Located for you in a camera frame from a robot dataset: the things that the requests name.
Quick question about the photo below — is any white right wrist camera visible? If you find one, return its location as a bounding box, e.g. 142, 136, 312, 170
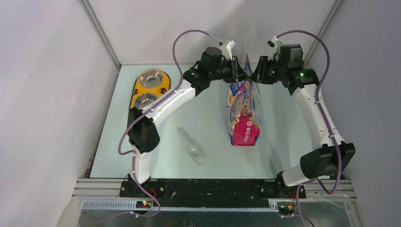
268, 36, 283, 61

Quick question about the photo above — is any clear plastic scoop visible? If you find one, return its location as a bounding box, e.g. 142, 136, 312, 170
177, 128, 207, 166

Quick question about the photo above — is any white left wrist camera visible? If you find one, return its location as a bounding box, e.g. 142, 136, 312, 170
219, 40, 235, 60

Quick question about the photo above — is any pink blue pet food bag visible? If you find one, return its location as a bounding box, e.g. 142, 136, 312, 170
227, 53, 262, 147

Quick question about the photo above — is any aluminium frame rail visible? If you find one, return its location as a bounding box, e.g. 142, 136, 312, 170
73, 179, 356, 212

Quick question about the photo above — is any yellow double pet bowl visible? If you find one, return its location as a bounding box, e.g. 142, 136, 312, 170
130, 69, 171, 109

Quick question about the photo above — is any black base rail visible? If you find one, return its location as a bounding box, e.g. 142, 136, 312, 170
119, 178, 306, 209

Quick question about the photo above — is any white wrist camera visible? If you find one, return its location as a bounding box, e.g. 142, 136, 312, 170
268, 36, 283, 61
219, 40, 235, 60

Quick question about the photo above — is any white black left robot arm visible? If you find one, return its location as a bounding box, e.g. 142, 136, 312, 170
127, 42, 247, 197

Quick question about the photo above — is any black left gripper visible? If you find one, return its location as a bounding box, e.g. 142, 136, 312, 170
209, 56, 250, 84

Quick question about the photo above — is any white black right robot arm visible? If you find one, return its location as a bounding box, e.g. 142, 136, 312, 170
251, 42, 356, 198

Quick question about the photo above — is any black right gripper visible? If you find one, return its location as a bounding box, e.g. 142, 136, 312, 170
250, 56, 287, 85

